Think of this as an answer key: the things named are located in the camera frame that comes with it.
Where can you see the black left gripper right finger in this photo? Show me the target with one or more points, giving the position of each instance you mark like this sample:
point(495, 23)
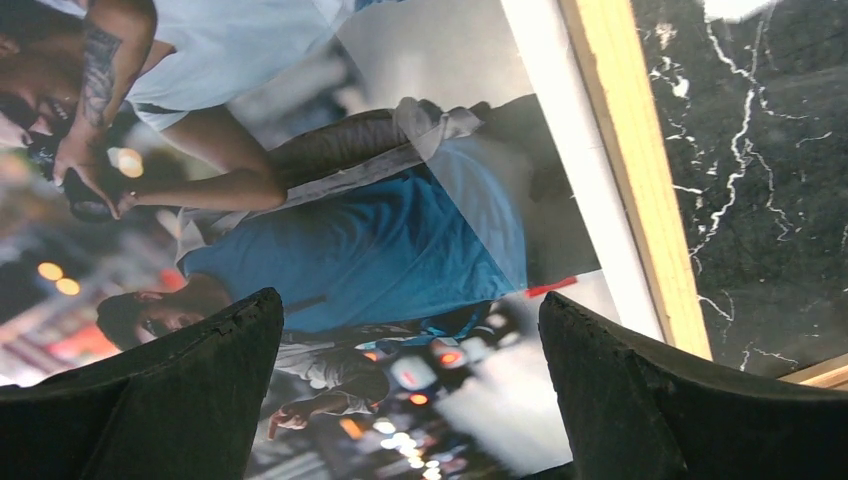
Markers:
point(636, 408)

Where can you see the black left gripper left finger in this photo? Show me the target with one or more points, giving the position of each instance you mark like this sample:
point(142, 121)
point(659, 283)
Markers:
point(184, 406)

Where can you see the colour street photo print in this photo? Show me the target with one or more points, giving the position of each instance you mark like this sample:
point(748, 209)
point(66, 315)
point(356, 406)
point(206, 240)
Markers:
point(385, 166)

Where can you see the light wooden picture frame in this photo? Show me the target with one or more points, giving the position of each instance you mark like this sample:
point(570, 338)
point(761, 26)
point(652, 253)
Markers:
point(726, 126)

